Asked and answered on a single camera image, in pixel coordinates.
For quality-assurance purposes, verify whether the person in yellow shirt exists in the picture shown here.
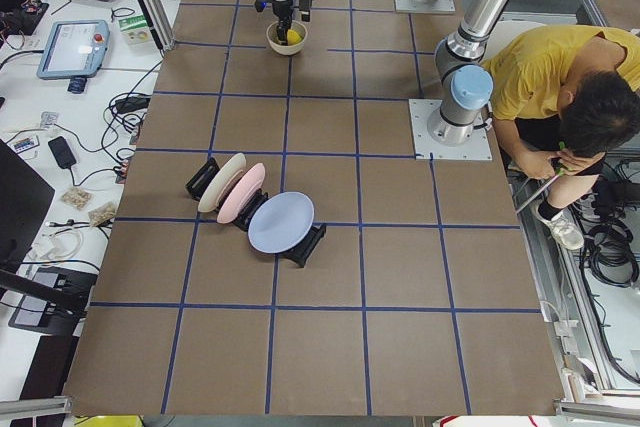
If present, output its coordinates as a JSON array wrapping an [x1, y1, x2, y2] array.
[[482, 25, 639, 250]]

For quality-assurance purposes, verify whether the black cable coil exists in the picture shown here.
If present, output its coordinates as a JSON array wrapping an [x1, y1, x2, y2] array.
[[582, 179, 640, 288]]

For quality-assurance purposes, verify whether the white ceramic bowl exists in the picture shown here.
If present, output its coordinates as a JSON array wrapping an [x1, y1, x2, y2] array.
[[266, 21, 307, 56]]

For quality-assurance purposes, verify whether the green white carton box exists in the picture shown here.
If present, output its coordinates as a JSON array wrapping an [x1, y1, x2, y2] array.
[[118, 15, 152, 45]]

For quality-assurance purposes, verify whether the yellow lemon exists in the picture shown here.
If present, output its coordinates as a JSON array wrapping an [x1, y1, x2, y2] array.
[[287, 29, 304, 46]]

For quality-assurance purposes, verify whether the cream plate in rack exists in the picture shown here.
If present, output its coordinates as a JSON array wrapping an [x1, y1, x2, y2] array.
[[197, 152, 246, 213]]

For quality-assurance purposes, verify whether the black dish rack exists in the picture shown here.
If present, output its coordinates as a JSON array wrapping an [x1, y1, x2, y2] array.
[[185, 158, 326, 268]]

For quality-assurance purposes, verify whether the lavender plate in rack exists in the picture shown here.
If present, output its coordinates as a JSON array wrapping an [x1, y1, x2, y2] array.
[[248, 192, 315, 254]]

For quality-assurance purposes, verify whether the near blue teach pendant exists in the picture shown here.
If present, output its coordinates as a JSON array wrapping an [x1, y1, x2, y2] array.
[[37, 20, 110, 80]]

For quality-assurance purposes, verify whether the black monitor stand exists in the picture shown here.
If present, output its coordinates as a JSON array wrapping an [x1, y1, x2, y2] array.
[[1, 144, 97, 335]]

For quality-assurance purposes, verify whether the black phone on table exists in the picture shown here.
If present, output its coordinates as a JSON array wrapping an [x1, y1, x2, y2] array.
[[48, 136, 77, 169]]

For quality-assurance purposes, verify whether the pink plate in rack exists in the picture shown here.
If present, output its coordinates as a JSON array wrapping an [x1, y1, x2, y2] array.
[[216, 163, 266, 224]]

